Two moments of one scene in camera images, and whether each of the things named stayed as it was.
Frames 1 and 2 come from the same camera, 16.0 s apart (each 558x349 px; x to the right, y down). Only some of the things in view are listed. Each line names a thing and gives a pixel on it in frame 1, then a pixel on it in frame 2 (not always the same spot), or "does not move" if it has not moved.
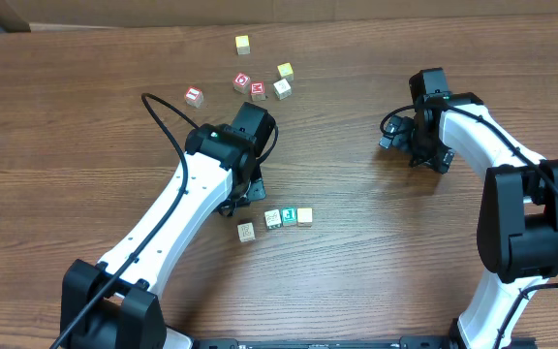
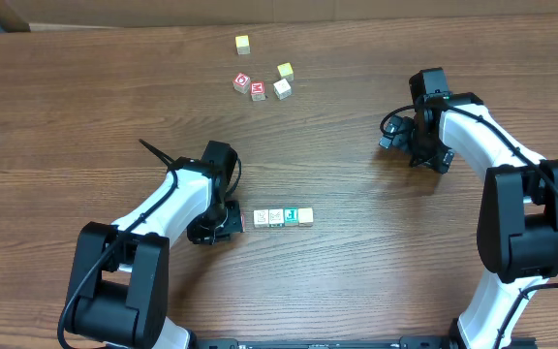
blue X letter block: (304, 216) does not move
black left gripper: (248, 192) -> (233, 219)
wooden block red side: (246, 232) -> (261, 218)
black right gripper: (402, 134) does not move
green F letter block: (289, 216) does not move
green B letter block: (273, 219) does not move
